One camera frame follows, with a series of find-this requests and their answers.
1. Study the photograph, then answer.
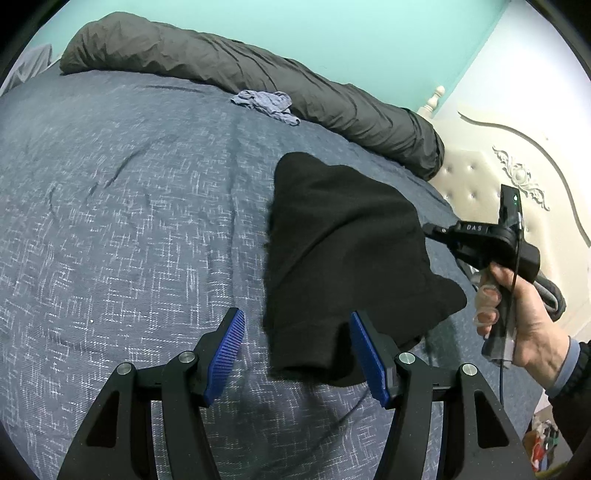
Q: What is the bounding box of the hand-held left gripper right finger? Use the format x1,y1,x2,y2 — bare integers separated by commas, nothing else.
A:
350,311,536,480

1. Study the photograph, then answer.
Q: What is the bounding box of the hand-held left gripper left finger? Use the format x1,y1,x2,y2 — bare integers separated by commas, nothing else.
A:
55,307,246,480

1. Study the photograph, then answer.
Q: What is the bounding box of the light grey blanket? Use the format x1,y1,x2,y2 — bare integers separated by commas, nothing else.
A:
0,44,61,93

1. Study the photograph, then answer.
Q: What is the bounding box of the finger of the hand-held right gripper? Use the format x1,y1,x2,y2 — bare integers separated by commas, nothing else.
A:
421,222,455,245

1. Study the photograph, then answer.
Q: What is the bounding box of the cream tufted headboard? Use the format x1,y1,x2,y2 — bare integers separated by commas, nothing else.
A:
416,108,591,324

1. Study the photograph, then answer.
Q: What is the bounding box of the colourful floor clutter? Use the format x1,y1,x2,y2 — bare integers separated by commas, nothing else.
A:
529,413,561,467

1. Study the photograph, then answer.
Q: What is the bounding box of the rolled dark grey duvet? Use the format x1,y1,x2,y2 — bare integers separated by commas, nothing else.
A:
59,11,445,182

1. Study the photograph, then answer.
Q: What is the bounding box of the black garment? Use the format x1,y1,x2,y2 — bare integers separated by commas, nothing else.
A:
264,151,468,388

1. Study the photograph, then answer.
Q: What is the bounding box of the small blue-grey crumpled cloth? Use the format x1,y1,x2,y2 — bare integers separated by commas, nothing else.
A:
230,90,301,126

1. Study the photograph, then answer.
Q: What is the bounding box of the person's right forearm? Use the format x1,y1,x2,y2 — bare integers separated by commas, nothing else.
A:
545,337,591,457

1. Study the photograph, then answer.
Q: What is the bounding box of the blue patterned bed sheet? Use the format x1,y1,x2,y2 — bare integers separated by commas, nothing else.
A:
0,69,546,480

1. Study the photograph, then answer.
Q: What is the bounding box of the grey folded garment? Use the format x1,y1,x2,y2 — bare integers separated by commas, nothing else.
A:
531,270,566,319

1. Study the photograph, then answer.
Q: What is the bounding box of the white bed post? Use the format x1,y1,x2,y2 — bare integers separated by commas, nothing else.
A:
418,85,446,118

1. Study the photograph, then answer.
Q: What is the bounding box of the person's right hand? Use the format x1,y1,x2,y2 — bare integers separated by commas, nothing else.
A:
475,261,583,393

